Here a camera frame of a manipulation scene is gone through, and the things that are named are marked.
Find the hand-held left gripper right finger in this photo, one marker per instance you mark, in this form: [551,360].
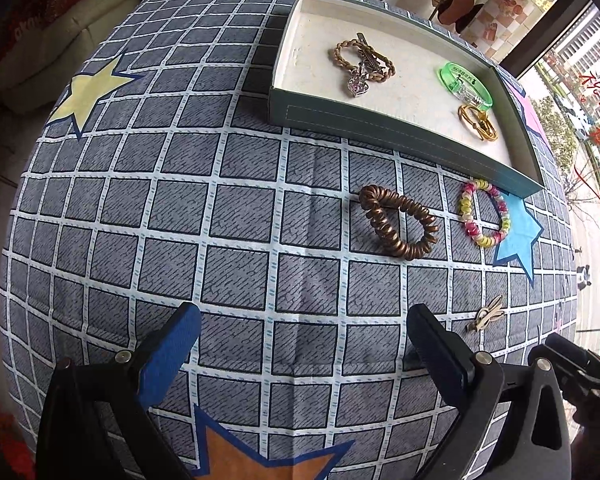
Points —
[437,355]

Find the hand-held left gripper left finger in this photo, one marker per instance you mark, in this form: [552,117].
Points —
[170,350]

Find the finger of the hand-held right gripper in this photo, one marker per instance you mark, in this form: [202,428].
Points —
[587,365]

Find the beige hair clip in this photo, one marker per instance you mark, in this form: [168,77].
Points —
[485,316]

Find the gold bangle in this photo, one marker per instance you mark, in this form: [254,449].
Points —
[485,130]

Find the shallow grey-green cardboard box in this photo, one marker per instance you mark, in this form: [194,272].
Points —
[415,102]

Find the silver heart pendant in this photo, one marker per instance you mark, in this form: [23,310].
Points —
[356,85]

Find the green plastic bangle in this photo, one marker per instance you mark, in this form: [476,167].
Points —
[447,72]

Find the grey checked star tablecloth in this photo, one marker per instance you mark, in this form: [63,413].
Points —
[180,160]

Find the cream sofa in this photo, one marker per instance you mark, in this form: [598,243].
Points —
[80,15]

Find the pink checkered paper roll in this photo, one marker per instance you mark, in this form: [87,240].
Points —
[510,10]

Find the red cushion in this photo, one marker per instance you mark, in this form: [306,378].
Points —
[45,15]

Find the dark window frame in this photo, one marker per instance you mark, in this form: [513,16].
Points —
[555,25]

